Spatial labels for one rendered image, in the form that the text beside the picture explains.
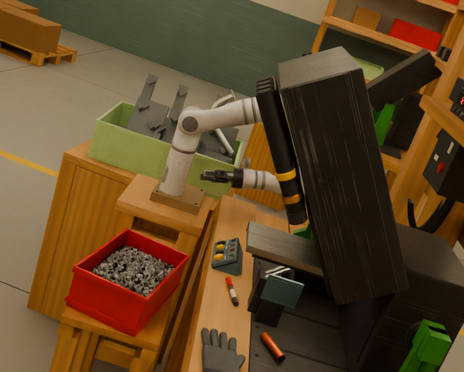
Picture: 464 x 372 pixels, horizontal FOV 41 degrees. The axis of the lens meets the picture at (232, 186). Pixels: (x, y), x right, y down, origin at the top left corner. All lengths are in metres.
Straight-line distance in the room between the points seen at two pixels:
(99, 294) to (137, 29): 7.85
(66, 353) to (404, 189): 1.33
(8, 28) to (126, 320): 5.97
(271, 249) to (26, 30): 5.95
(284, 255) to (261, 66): 7.46
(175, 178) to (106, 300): 0.78
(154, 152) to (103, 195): 0.28
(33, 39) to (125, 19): 2.43
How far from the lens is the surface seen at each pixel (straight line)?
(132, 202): 2.27
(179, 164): 2.28
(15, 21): 7.34
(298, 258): 1.57
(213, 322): 1.63
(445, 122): 1.82
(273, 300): 1.68
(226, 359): 1.48
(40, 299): 3.05
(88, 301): 1.68
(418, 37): 8.28
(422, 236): 1.74
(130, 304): 1.63
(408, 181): 2.39
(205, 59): 9.08
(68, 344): 1.73
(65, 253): 2.89
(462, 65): 2.33
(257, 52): 8.92
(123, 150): 2.69
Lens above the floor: 1.75
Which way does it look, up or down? 19 degrees down
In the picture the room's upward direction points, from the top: 19 degrees clockwise
